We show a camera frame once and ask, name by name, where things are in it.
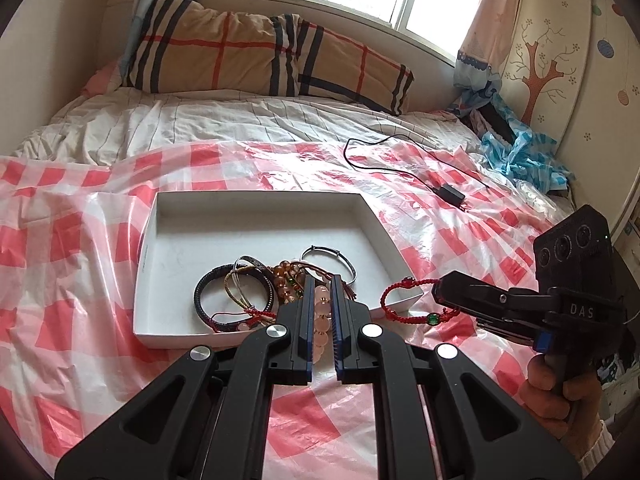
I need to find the red cord green bead bracelet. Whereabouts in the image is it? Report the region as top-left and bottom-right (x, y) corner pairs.
(380, 278), (462, 328)

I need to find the pink bead bracelet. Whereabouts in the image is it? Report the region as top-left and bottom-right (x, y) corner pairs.
(311, 282), (335, 366)

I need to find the gold thin bangle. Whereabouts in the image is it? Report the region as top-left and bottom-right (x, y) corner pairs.
(224, 266), (274, 313)

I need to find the silver bangle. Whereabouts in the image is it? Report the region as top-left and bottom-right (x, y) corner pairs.
(300, 245), (357, 286)

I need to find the black braided leather bracelet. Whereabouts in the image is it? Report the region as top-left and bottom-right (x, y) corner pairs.
(193, 264), (279, 334)

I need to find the patterned thin bangle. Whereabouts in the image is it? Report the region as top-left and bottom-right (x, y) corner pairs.
(232, 255), (277, 301)

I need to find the amber bead bracelet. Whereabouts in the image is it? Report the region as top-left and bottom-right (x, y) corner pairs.
(269, 259), (314, 306)

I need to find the right hand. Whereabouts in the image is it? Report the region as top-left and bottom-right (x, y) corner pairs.
(518, 356), (602, 460)

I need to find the blue plastic bag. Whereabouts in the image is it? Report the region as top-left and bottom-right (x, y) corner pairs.
(480, 107), (574, 194)

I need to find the white shallow cardboard box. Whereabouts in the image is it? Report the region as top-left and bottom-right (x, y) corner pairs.
(134, 191), (411, 349)

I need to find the wardrobe with tree decal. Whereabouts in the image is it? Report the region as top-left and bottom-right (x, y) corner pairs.
(501, 0), (639, 237)

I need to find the right window curtain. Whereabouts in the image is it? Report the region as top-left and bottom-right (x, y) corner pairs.
(449, 0), (520, 118)

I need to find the red white checkered plastic sheet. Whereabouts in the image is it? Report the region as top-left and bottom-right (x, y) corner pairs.
(1, 141), (560, 472)

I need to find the white striped bed sheet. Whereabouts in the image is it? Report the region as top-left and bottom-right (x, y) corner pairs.
(14, 88), (480, 166)

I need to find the pink pillow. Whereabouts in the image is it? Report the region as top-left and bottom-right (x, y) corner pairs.
(80, 58), (122, 98)

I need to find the tan plaid pillow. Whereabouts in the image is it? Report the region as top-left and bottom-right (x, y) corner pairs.
(124, 0), (414, 116)

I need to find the black cable with adapter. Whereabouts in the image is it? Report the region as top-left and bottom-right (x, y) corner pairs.
(342, 134), (492, 212)

